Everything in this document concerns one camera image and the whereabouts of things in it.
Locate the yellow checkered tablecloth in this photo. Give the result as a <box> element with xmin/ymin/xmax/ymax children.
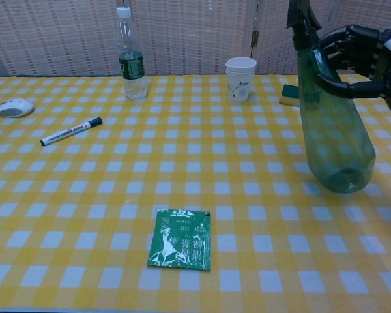
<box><xmin>0</xmin><ymin>74</ymin><xmax>391</xmax><ymax>313</ymax></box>

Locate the whiteboard marker pen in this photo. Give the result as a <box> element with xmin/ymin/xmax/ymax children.
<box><xmin>39</xmin><ymin>117</ymin><xmax>104</xmax><ymax>147</ymax></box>

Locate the white computer mouse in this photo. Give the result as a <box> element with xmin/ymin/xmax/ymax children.
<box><xmin>0</xmin><ymin>98</ymin><xmax>35</xmax><ymax>117</ymax></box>

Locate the clear plastic water bottle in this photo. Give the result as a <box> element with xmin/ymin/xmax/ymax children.
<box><xmin>116</xmin><ymin>7</ymin><xmax>151</xmax><ymax>101</ymax></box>

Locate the woven folding screen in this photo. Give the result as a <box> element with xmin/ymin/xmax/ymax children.
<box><xmin>0</xmin><ymin>0</ymin><xmax>391</xmax><ymax>79</ymax></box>

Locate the green yellow sponge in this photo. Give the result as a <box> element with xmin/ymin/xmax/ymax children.
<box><xmin>278</xmin><ymin>84</ymin><xmax>300</xmax><ymax>107</ymax></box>

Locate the green spray bottle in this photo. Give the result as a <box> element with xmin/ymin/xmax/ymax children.
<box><xmin>286</xmin><ymin>0</ymin><xmax>377</xmax><ymax>195</ymax></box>

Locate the green tea packet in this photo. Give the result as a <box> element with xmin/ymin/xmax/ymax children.
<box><xmin>146</xmin><ymin>208</ymin><xmax>213</xmax><ymax>271</ymax></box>

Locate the white paper cup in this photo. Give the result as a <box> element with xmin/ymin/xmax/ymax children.
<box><xmin>224</xmin><ymin>57</ymin><xmax>257</xmax><ymax>104</ymax></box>

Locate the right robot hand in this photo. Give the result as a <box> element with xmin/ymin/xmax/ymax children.
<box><xmin>315</xmin><ymin>25</ymin><xmax>391</xmax><ymax>123</ymax></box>

